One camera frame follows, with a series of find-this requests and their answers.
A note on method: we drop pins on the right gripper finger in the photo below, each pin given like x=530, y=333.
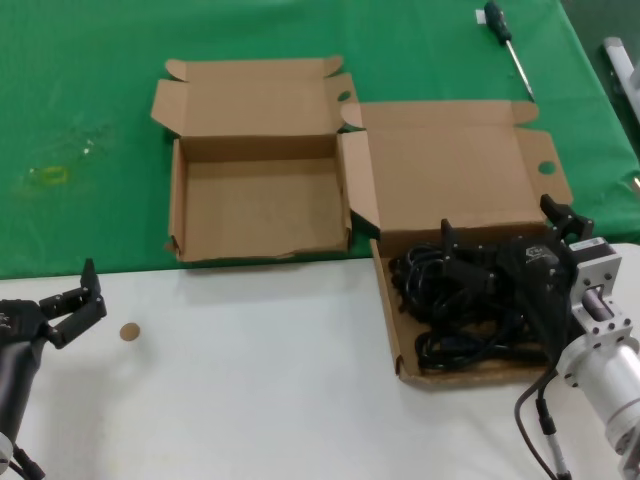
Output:
x=570, y=220
x=470, y=267

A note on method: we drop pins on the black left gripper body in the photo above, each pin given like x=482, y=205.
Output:
x=20, y=325

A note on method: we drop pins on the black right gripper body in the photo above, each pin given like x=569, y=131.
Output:
x=537, y=280

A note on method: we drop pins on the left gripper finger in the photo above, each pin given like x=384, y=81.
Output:
x=80, y=312

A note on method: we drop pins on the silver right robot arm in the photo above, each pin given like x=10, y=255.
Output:
x=615, y=370

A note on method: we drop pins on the empty open cardboard box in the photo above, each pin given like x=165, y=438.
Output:
x=260, y=210

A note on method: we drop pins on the round cardboard disc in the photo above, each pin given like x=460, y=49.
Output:
x=130, y=331

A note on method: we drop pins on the small white tape piece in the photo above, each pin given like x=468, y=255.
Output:
x=480, y=17

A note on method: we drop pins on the green table cloth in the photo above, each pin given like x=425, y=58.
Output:
x=100, y=75

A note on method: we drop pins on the grey metal frame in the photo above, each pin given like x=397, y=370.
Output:
x=617, y=52

